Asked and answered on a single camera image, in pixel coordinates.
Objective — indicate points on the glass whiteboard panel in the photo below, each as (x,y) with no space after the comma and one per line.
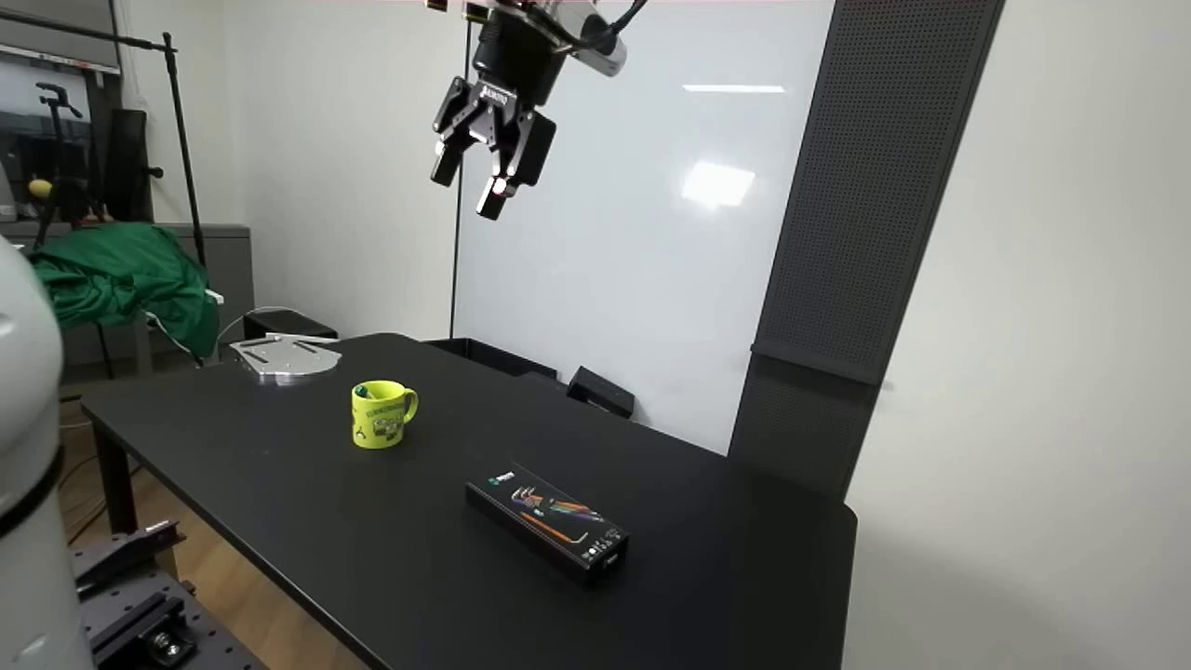
(651,239)

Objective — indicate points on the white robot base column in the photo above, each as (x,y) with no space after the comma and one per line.
(39,608)

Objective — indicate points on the black block on table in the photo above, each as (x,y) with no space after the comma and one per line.
(596,389)

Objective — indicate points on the green cloth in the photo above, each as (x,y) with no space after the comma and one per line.
(130,270)

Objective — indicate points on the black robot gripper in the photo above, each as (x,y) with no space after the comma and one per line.
(513,78)

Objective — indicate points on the white paper stack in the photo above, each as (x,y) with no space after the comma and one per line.
(286,359)

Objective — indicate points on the black metal base plate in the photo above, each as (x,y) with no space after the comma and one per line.
(138,617)

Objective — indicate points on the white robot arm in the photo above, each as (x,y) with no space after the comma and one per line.
(580,29)

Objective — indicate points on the yellow green cartoon mug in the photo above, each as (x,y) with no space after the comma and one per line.
(380,411)

